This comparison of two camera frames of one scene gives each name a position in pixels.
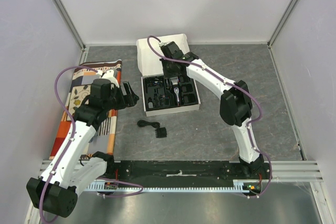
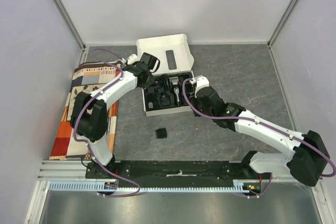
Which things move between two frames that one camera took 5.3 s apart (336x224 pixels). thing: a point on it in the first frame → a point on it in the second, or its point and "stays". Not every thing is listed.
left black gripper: (129, 100) → (149, 82)
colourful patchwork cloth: (102, 142) stays
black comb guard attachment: (160, 132) stays
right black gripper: (171, 73) → (196, 104)
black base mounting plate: (173, 171) stays
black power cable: (143, 123) → (161, 81)
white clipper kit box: (164, 94) stays
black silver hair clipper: (174, 82) stays
